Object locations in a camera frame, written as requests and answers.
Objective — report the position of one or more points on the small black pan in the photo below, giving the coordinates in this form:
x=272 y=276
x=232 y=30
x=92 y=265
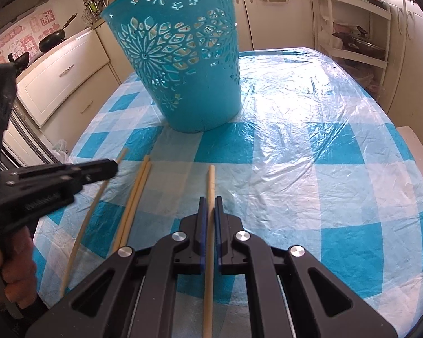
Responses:
x=21 y=61

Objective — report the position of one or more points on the blue white checkered tablecloth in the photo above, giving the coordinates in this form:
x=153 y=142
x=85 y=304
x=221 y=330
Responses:
x=303 y=169

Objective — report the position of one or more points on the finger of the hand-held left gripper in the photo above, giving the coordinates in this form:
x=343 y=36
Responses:
x=91 y=170

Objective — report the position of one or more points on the kitchen utensil rack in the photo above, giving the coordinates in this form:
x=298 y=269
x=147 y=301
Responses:
x=95 y=3

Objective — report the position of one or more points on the white plastic bag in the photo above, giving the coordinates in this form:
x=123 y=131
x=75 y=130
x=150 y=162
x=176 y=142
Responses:
x=61 y=151

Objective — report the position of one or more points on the light wooden chopstick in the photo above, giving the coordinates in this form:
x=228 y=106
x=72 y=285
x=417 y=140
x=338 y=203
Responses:
x=130 y=200
x=208 y=306
x=138 y=200
x=88 y=218

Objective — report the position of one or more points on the cream wall cupboard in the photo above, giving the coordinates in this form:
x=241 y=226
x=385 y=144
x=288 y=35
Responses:
x=275 y=24

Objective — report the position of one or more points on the dark lidded pot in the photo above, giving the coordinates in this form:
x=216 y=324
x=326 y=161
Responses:
x=363 y=47

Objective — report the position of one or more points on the pink wall stickers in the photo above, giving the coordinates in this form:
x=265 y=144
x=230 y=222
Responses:
x=24 y=38

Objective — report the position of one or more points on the black wok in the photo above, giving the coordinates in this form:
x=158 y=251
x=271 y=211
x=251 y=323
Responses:
x=53 y=40

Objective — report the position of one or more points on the blue perforated plastic basket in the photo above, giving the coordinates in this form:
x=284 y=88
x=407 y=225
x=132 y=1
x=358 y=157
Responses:
x=204 y=102

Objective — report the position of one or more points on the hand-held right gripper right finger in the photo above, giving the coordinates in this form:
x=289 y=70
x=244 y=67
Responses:
x=218 y=232

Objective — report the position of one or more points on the cream drawer cabinet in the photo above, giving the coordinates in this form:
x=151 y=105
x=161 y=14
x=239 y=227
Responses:
x=63 y=77

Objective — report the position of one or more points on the white shelf rack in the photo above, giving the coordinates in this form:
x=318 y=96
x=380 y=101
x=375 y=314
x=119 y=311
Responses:
x=377 y=14

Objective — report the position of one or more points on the cream tall cupboard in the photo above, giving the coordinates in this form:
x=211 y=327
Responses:
x=409 y=60

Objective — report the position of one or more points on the person's left hand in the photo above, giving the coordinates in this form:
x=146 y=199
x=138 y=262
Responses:
x=21 y=278

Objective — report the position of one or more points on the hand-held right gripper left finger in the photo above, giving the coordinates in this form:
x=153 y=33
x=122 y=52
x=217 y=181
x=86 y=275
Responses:
x=202 y=232

